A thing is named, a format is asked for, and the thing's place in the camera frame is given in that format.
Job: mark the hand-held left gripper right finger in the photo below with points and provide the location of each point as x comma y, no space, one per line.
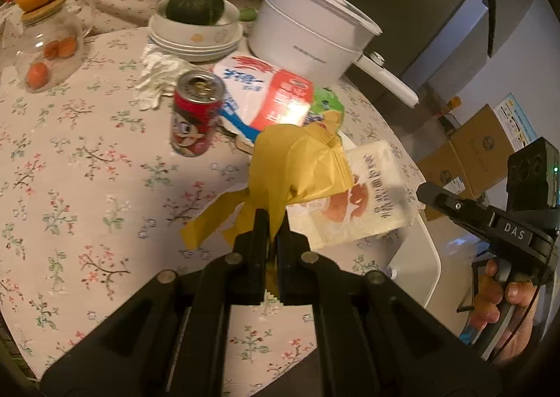
283,244

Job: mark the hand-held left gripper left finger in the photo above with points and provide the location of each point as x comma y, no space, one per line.
261,233

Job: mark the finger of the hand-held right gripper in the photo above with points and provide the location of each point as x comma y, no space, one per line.
446,202

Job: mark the white trash bin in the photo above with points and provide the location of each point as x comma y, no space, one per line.
420,257

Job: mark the clear snack packet red print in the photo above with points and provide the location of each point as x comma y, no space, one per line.
372,200

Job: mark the yellow plastic wrapper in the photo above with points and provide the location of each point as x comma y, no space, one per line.
297,161

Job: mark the person's right hand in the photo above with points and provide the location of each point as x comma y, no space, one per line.
488,296

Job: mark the small cardboard box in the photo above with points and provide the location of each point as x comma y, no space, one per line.
442,169

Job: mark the large cardboard box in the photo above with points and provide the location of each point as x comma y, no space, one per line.
485,147

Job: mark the bottle with orange cap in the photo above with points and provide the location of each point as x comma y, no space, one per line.
449,115

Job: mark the red drink can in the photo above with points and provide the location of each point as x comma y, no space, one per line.
194,121

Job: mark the white blue red packet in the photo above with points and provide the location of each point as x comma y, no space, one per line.
258,91

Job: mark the green snack packet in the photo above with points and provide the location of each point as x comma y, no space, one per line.
327,102

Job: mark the floral tablecloth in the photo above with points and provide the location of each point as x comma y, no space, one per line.
87,187

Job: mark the grey refrigerator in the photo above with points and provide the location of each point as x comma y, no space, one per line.
442,21

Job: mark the crumpled white tissue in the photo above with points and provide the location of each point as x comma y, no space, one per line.
157,73

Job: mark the white electric cooking pot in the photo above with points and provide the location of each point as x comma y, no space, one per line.
302,38

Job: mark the white printed bowl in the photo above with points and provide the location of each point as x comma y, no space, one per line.
197,34

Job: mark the dark green squash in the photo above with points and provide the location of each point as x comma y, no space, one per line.
192,5

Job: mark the small orange kumquat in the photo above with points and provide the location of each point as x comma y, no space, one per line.
52,50
68,46
37,75

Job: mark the glass jar with wooden lid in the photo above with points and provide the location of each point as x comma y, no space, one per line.
26,47

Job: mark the wall poster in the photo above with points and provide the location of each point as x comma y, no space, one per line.
516,119

